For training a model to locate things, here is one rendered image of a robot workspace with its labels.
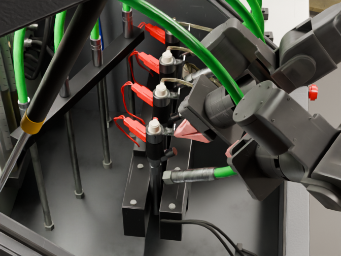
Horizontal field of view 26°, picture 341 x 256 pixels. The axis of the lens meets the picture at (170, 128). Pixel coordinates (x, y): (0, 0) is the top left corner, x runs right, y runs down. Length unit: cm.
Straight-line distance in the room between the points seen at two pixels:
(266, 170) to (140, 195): 41
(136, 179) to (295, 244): 28
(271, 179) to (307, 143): 14
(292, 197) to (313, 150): 52
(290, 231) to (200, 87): 31
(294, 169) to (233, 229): 59
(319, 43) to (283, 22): 62
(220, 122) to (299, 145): 30
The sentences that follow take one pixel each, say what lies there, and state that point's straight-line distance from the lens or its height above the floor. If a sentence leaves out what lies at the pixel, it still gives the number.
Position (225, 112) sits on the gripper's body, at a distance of 102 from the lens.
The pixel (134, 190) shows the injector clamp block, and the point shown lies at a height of 98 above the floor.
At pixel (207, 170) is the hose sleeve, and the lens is 100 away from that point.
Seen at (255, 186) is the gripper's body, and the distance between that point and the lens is 88.
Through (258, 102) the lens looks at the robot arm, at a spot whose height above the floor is 142.
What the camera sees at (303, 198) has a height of 95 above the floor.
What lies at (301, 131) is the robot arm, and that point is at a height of 140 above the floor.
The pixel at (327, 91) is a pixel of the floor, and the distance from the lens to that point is 287.
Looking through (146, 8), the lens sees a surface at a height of 142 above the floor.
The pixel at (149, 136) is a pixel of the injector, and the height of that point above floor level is 112.
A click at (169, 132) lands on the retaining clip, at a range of 113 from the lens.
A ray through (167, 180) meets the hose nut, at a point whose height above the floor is 113.
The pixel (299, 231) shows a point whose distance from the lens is 124.
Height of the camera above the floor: 195
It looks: 47 degrees down
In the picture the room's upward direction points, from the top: straight up
